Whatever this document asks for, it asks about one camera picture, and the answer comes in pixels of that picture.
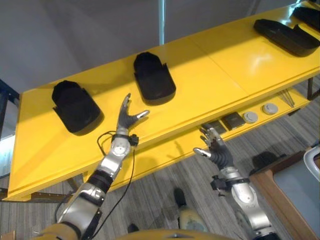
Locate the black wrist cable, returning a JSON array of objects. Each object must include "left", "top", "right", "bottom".
[{"left": 54, "top": 131, "right": 137, "bottom": 240}]

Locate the long black sole-shaped part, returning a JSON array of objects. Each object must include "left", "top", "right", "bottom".
[{"left": 253, "top": 18, "right": 320, "bottom": 58}]

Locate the yellow robot torso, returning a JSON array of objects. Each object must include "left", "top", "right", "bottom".
[{"left": 34, "top": 221, "right": 241, "bottom": 240}]

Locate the grey vertical post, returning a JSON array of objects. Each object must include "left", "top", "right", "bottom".
[{"left": 158, "top": 0, "right": 167, "bottom": 45}]

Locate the robot leg and dark foot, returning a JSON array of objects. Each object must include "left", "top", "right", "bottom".
[{"left": 173, "top": 187, "right": 208, "bottom": 233}]

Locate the black flat square box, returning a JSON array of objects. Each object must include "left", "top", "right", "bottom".
[
  {"left": 206, "top": 119, "right": 227, "bottom": 136},
  {"left": 221, "top": 112, "right": 246, "bottom": 131}
]

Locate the white plastic box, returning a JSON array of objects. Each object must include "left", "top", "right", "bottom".
[{"left": 303, "top": 147, "right": 320, "bottom": 187}]

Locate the bundle of thin metal rods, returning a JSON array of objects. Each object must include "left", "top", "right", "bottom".
[{"left": 277, "top": 89, "right": 296, "bottom": 108}]

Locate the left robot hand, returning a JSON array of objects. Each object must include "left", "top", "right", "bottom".
[{"left": 116, "top": 93, "right": 151, "bottom": 133}]

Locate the dark metal rack frame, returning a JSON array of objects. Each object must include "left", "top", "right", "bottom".
[{"left": 0, "top": 78, "right": 21, "bottom": 141}]

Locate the brown wooden table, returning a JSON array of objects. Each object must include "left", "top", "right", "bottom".
[{"left": 248, "top": 147, "right": 320, "bottom": 240}]

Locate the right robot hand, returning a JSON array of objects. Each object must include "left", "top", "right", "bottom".
[{"left": 193, "top": 124, "right": 235, "bottom": 172}]

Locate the grey round disc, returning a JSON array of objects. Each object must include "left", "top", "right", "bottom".
[
  {"left": 243, "top": 111, "right": 259, "bottom": 124},
  {"left": 261, "top": 103, "right": 279, "bottom": 116}
]

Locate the yellow shelf unit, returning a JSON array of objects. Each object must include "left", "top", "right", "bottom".
[{"left": 1, "top": 0, "right": 320, "bottom": 202}]

